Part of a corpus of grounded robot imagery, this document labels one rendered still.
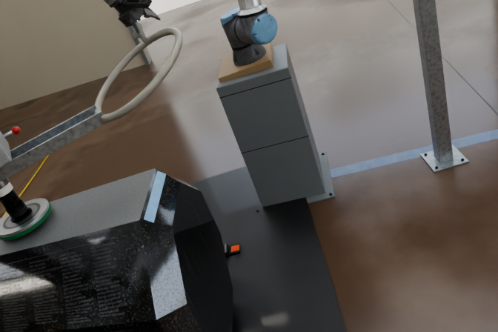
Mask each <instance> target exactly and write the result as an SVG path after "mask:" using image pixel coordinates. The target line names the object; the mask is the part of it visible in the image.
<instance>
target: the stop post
mask: <svg viewBox="0 0 498 332"><path fill-rule="evenodd" d="M413 3H414V14H415V19H416V30H417V35H418V41H419V51H420V57H421V62H422V73H423V79H424V84H425V94H426V100H427V106H428V115H429V122H430V127H431V137H432V143H433V149H434V150H432V151H429V152H427V153H422V154H420V156H421V157H422V158H423V159H424V160H425V162H426V163H427V164H428V166H429V167H430V168H431V169H432V171H433V172H435V173H436V172H439V171H442V170H446V169H449V168H452V167H456V166H459V165H463V164H466V163H469V161H468V160H467V159H466V158H465V157H464V156H463V155H462V154H461V153H460V152H459V151H458V150H457V149H456V148H455V147H454V146H453V145H452V144H451V132H450V125H449V118H448V106H447V99H446V92H445V79H444V72H443V66H442V53H441V46H440V39H439V27H438V20H437V13H436V0H413Z"/></svg>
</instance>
